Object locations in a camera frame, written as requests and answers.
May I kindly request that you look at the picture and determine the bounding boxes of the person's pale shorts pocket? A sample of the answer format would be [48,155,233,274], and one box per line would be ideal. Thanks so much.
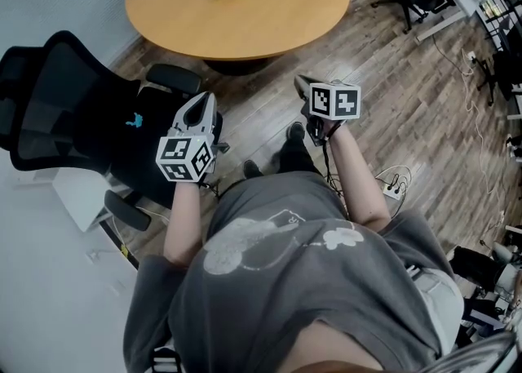
[414,268,467,359]

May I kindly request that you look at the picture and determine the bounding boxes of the person's right forearm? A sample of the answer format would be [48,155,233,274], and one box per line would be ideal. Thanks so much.
[327,121,393,229]

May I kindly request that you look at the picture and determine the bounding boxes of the long white floor cable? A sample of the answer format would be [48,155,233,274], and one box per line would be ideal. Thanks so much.
[459,48,511,234]

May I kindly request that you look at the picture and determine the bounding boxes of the person's black shoe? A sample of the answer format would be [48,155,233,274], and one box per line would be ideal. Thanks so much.
[243,159,264,179]
[286,122,307,142]

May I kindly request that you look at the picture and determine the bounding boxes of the person's black trousers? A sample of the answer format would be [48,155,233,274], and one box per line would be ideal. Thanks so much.
[270,137,324,177]

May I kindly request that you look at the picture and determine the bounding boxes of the black bag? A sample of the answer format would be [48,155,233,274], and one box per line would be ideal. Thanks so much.
[451,245,503,287]

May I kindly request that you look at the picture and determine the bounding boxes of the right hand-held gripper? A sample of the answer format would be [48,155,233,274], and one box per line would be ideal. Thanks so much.
[294,74,362,148]

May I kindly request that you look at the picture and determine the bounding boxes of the round wooden table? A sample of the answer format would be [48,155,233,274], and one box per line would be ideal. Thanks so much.
[125,0,352,77]

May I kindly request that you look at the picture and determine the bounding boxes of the white low cabinet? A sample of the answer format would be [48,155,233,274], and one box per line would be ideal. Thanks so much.
[51,166,132,234]

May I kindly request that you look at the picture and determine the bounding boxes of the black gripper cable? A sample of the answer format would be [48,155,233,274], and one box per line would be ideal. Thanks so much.
[321,141,348,210]

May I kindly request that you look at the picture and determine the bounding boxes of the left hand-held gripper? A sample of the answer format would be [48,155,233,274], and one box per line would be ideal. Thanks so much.
[156,91,230,184]

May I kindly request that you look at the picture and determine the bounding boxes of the person's left forearm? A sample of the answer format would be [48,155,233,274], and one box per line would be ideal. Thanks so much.
[162,180,206,269]

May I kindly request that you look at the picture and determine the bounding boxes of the black wrist strap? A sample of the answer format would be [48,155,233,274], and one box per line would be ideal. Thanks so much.
[325,119,348,142]

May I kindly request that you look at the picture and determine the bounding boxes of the white power strip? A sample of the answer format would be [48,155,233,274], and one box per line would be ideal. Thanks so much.
[380,180,405,202]

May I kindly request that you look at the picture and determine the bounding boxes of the black mesh office chair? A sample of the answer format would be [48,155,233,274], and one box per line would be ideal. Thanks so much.
[0,29,223,233]

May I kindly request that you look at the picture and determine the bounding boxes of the person's grey printed t-shirt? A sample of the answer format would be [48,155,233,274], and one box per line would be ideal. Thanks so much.
[122,170,457,373]

